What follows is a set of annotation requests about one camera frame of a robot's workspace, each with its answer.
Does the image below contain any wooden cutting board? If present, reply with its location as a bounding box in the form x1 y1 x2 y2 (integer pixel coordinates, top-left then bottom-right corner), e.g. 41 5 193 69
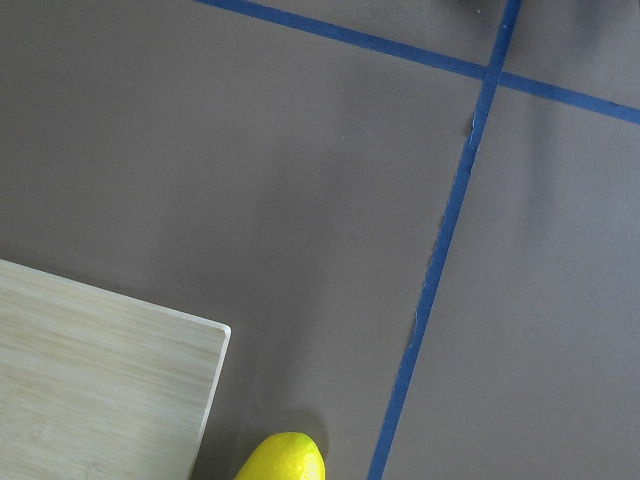
1 261 231 479

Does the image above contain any yellow lemon right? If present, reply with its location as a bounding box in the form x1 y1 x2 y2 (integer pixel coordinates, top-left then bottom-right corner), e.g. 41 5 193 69
235 432 326 480

